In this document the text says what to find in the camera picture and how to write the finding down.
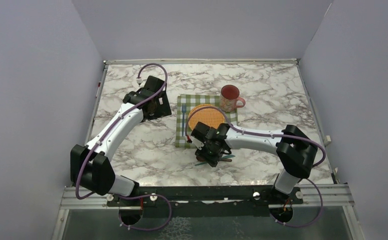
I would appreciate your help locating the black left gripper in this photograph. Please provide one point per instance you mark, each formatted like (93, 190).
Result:
(163, 109)

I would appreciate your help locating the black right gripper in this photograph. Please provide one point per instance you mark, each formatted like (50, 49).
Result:
(212, 160)

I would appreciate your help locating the teal plastic knife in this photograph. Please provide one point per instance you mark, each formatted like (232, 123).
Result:
(200, 163)

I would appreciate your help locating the blue handled utensil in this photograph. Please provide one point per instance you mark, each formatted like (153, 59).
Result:
(183, 111)

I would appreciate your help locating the green white checkered cloth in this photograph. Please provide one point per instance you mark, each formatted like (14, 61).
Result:
(190, 101)

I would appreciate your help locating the orange woven plate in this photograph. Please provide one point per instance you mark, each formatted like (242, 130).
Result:
(209, 116)

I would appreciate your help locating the pink ceramic mug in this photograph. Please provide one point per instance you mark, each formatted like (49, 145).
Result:
(230, 98)

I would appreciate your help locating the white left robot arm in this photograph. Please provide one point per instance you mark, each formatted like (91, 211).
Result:
(90, 164)

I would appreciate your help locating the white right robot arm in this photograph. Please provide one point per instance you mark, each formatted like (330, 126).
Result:
(295, 150)

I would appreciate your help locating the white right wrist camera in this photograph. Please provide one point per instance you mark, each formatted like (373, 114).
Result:
(198, 143)

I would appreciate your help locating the aluminium mounting rail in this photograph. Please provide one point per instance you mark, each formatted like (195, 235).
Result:
(303, 195)

